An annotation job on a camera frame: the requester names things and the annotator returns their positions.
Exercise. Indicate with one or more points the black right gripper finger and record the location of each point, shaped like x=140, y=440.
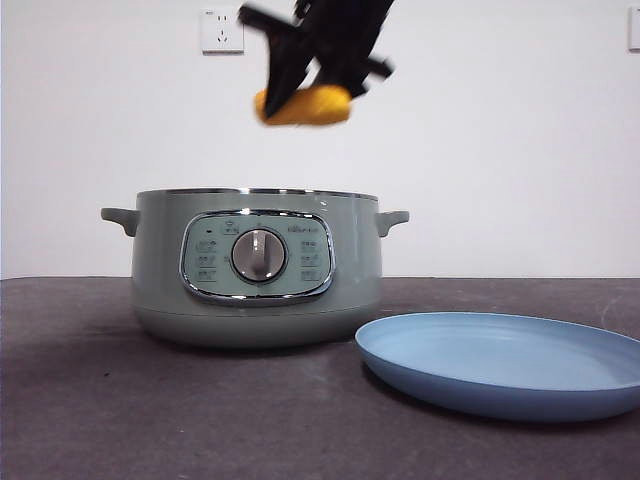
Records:
x=345, y=75
x=282, y=70

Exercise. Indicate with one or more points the yellow corn cob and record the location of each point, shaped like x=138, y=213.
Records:
x=322, y=107

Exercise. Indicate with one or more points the sage green electric steamer pot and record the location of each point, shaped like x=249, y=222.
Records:
x=150, y=260

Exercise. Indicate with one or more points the blue round plate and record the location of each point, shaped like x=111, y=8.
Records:
x=480, y=395

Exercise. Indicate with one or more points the white wall power socket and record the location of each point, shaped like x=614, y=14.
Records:
x=220, y=32

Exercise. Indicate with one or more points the white wall switch plate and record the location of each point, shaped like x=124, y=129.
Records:
x=635, y=30

